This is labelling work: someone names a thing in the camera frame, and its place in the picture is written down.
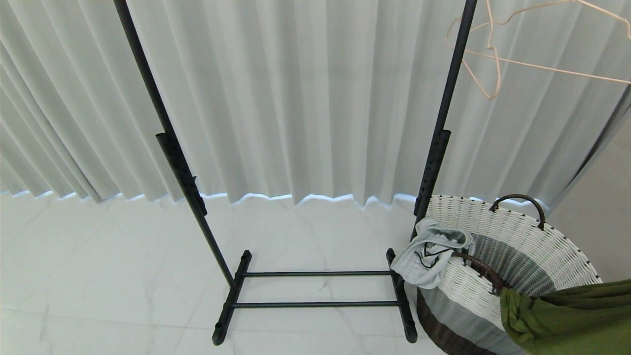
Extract green long-sleeved shirt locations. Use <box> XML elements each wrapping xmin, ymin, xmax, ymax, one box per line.
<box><xmin>499</xmin><ymin>279</ymin><xmax>631</xmax><ymax>355</ymax></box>

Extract black clothes rack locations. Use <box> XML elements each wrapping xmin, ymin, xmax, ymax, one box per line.
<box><xmin>112</xmin><ymin>0</ymin><xmax>479</xmax><ymax>346</ymax></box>

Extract white laundry basket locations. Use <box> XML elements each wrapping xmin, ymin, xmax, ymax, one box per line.
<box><xmin>417</xmin><ymin>193</ymin><xmax>604</xmax><ymax>355</ymax></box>

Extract pink clothes hanger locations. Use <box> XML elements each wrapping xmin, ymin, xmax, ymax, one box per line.
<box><xmin>445</xmin><ymin>0</ymin><xmax>502</xmax><ymax>101</ymax></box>
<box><xmin>463</xmin><ymin>0</ymin><xmax>631</xmax><ymax>84</ymax></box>

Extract white curtain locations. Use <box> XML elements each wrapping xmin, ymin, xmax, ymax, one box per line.
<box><xmin>0</xmin><ymin>0</ymin><xmax>631</xmax><ymax>209</ymax></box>

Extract pale grey shorts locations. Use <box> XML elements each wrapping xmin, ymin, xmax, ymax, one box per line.
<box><xmin>391</xmin><ymin>217</ymin><xmax>476</xmax><ymax>290</ymax></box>

